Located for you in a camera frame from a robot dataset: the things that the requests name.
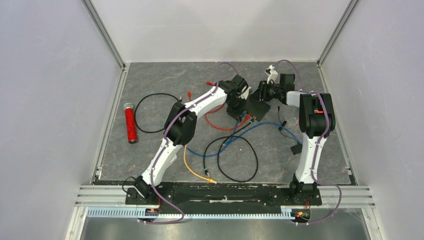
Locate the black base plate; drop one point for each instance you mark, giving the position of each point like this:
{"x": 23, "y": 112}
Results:
{"x": 222, "y": 198}

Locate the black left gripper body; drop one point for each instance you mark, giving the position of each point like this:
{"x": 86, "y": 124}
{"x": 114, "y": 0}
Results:
{"x": 235, "y": 108}

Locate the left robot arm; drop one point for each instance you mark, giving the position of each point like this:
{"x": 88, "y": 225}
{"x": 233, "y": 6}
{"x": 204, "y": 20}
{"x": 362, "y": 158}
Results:
{"x": 180, "y": 127}

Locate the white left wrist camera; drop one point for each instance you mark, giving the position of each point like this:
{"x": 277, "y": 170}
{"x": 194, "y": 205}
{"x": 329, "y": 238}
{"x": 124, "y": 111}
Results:
{"x": 246, "y": 93}

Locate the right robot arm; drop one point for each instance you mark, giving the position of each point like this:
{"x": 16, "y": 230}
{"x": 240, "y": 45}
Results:
{"x": 316, "y": 121}

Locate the black network switch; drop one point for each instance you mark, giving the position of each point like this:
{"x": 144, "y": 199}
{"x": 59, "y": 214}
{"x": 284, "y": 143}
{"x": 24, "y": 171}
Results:
{"x": 255, "y": 107}

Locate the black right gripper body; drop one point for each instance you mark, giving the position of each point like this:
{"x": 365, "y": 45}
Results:
{"x": 270, "y": 92}

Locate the red glitter tube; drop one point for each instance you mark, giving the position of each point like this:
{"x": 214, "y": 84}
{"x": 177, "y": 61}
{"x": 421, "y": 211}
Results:
{"x": 130, "y": 123}

